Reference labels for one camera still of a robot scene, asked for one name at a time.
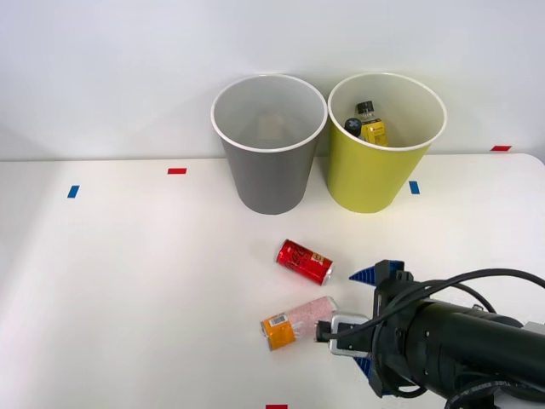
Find yellow-green plastic waste bin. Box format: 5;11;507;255
326;72;449;215

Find yellow label bottle, black cap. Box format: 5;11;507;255
355;100;389;147

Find grey plastic waste bin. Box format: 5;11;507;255
209;73;329;216

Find bottle with cross-marked black cap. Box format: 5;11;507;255
343;118;364;140

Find pink and orange drink can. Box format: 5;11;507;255
260;295;340;353

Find red drink can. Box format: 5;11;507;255
273;239;336;288

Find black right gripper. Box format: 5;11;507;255
348;259;422;400

